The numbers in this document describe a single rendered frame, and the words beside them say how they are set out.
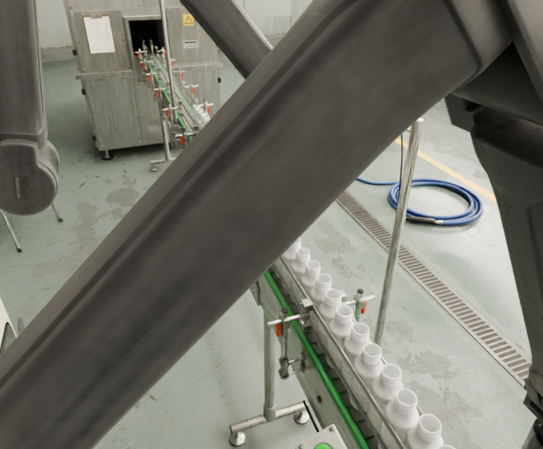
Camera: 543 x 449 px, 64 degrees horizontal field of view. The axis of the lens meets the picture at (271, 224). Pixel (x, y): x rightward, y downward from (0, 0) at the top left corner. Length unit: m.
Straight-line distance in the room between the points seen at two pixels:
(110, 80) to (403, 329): 3.44
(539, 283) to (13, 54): 0.56
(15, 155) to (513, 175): 0.53
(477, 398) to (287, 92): 2.37
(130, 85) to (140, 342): 4.48
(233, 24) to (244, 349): 2.04
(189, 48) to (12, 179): 4.08
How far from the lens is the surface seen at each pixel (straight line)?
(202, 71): 4.70
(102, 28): 4.53
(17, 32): 0.60
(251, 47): 0.62
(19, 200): 0.64
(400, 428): 0.88
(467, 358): 2.64
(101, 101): 4.67
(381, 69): 0.17
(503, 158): 0.26
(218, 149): 0.17
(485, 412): 2.44
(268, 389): 1.92
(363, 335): 0.95
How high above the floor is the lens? 1.83
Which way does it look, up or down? 32 degrees down
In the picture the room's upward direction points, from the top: straight up
